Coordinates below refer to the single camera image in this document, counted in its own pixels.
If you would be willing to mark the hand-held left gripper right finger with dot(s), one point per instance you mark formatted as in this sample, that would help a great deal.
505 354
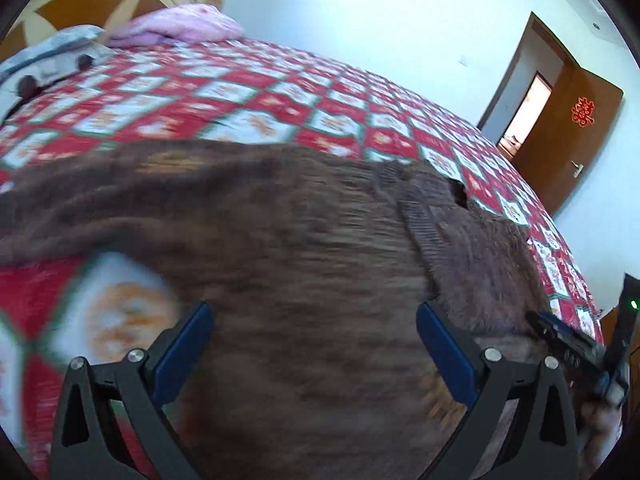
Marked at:
447 347

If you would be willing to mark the brown door frame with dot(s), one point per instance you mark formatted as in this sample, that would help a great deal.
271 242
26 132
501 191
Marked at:
525 50

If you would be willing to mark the red paper door decoration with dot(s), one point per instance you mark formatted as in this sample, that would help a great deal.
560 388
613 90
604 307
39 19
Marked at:
582 112

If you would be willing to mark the person's right hand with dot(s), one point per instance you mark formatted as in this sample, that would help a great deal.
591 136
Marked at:
597 425

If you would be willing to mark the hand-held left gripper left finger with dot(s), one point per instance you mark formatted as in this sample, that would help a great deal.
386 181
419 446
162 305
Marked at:
182 345

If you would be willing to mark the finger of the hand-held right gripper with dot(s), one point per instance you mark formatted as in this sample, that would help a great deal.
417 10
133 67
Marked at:
565 340

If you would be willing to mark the blue grey plush pillow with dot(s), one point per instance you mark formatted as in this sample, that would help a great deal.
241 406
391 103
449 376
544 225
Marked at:
45 57

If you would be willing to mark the brown wooden door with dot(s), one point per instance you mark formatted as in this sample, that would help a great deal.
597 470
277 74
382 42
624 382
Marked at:
555 150

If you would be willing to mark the pink quilt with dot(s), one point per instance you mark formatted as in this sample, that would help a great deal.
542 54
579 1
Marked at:
180 22

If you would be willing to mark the brown knit sweater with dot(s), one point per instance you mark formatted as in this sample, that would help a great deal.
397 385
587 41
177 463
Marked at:
310 260

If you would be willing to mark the red checked printed bedspread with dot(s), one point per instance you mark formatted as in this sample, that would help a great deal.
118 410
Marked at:
300 90

